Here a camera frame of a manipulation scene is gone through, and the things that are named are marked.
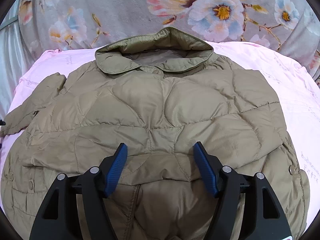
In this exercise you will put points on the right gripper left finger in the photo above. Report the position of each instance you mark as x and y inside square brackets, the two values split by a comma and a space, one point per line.
[57, 217]

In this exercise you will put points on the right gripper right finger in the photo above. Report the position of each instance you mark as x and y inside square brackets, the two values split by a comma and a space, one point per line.
[263, 217]

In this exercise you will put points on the silver satin curtain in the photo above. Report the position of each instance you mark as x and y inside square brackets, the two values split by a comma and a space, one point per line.
[15, 59]

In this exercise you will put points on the grey floral blanket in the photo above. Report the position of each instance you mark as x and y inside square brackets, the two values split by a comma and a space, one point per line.
[289, 27]

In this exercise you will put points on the khaki quilted puffer jacket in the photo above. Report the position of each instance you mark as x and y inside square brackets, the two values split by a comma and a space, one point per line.
[159, 94]

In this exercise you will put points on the pink bed sheet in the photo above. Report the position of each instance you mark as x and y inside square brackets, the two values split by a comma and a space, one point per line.
[296, 90]

